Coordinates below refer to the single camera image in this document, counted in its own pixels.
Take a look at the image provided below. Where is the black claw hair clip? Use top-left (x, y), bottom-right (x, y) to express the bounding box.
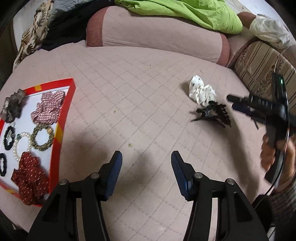
top-left (192, 100), bottom-right (231, 128)

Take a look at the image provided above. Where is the white dotted scrunchie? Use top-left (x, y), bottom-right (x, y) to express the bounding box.
top-left (189, 75), bottom-right (217, 107)

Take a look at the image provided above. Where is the red white checked scrunchie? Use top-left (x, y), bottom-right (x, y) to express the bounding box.
top-left (31, 90), bottom-right (65, 125)

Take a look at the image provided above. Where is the grey-green sheer scrunchie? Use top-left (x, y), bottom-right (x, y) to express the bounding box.
top-left (1, 89), bottom-right (26, 123)

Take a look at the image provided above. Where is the person's right hand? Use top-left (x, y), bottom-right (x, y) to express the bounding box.
top-left (260, 135), bottom-right (295, 189)

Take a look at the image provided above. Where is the beige striped cushion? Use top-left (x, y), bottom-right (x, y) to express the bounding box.
top-left (234, 41), bottom-right (295, 114)

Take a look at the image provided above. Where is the red polka dot scrunchie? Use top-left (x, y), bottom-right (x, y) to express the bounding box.
top-left (11, 152), bottom-right (49, 205)

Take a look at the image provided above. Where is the white crumpled cloth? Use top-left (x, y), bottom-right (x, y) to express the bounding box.
top-left (249, 15), bottom-right (295, 49)

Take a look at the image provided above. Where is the red shallow tray box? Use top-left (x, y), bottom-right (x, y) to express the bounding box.
top-left (1, 78), bottom-right (75, 206)

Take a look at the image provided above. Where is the lime green cloth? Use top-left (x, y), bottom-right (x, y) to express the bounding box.
top-left (115, 0), bottom-right (243, 34)

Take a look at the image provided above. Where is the pink quilted bed cover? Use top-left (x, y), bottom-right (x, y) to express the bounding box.
top-left (1, 42), bottom-right (269, 240)

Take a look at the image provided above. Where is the pink bolster pillow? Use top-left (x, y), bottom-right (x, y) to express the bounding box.
top-left (86, 6), bottom-right (230, 66)

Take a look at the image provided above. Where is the brown leaf-print cloth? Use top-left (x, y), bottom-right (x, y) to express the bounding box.
top-left (13, 1), bottom-right (54, 71)

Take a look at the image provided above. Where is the black cloth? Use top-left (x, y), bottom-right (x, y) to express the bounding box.
top-left (40, 9), bottom-right (102, 52)

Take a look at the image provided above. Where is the grey quilted pillow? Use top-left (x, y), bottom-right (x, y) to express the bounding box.
top-left (50, 0), bottom-right (91, 21)

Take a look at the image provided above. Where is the black wavy hair tie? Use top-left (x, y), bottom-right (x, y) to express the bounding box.
top-left (0, 152), bottom-right (8, 177)

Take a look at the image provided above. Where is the gold braided hair tie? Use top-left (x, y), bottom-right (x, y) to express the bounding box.
top-left (30, 123), bottom-right (55, 152)

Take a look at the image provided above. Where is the dark green hair tie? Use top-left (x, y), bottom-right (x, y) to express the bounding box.
top-left (3, 126), bottom-right (16, 151)

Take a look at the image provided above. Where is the white pearl bracelet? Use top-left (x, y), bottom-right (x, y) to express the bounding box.
top-left (11, 131), bottom-right (33, 162)

